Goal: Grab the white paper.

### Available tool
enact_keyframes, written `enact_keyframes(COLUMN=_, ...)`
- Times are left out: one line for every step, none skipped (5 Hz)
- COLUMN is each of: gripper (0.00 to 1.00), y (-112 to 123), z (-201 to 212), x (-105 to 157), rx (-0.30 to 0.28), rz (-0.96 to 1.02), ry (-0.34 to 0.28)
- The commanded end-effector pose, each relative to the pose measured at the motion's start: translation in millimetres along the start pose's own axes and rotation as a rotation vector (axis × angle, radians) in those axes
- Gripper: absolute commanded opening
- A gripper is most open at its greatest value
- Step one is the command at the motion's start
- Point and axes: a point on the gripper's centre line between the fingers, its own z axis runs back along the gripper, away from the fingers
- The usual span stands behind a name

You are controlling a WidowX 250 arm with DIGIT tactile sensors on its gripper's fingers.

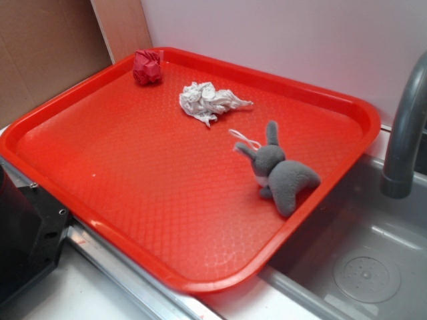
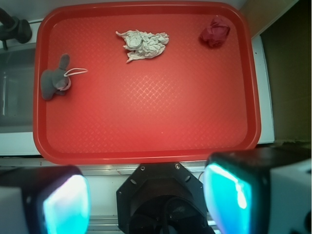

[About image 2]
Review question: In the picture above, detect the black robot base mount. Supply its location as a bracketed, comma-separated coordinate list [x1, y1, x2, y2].
[116, 162, 214, 234]

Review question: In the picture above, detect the red plastic tray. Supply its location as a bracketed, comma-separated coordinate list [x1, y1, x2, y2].
[33, 1, 261, 164]

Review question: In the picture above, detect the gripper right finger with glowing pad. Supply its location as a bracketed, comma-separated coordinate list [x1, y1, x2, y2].
[203, 148, 312, 234]

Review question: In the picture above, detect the grey plush bunny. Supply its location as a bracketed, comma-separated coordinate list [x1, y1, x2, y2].
[40, 54, 88, 100]

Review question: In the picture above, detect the crumpled white paper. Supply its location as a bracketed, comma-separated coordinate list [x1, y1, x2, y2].
[115, 30, 169, 63]

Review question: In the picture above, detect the metal sink basin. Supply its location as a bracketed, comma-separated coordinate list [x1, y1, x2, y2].
[0, 48, 35, 133]

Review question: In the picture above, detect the crumpled red paper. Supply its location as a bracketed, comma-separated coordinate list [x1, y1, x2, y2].
[200, 16, 231, 48]

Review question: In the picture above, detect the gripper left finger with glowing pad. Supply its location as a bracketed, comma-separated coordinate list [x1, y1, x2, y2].
[0, 165, 91, 234]

